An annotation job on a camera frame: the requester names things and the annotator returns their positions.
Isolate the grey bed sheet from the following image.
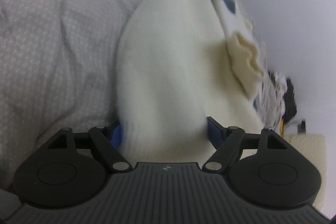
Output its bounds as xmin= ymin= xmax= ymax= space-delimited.
xmin=0 ymin=0 xmax=189 ymax=193

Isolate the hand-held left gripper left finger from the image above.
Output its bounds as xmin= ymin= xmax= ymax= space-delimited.
xmin=47 ymin=120 xmax=131 ymax=172

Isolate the white crumpled cloth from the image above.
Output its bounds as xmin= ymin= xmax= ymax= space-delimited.
xmin=253 ymin=74 xmax=287 ymax=130

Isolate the cream fleece sweater striped trim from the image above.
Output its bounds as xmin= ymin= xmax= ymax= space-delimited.
xmin=115 ymin=0 xmax=266 ymax=163

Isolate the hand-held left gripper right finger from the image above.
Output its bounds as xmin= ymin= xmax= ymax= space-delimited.
xmin=203 ymin=116 xmax=287 ymax=172

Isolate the black bag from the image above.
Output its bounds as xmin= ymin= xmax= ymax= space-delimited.
xmin=268 ymin=70 xmax=298 ymax=123

